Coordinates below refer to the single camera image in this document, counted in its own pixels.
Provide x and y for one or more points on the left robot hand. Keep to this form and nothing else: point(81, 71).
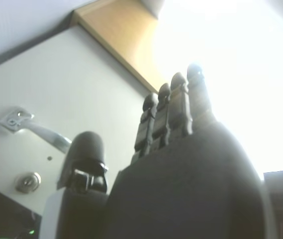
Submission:
point(181, 189)

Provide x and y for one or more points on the white door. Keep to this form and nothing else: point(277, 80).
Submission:
point(69, 87)

